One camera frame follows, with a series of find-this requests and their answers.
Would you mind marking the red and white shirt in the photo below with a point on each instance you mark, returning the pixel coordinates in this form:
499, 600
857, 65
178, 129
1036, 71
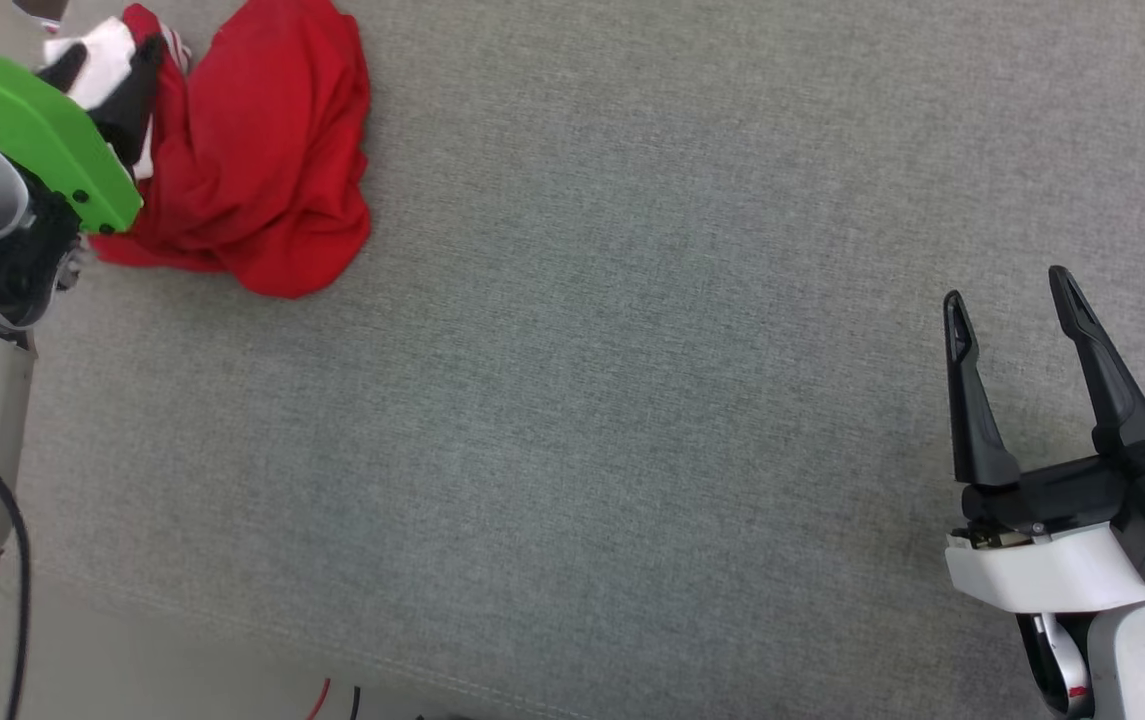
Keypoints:
262, 150

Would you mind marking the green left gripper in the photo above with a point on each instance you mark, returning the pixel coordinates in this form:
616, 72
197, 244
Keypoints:
22, 120

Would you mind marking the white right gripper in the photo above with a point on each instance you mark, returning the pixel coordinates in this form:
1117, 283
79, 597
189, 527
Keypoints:
1042, 565

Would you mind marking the grey fabric sofa cushion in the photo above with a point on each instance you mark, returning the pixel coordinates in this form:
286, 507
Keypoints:
632, 350

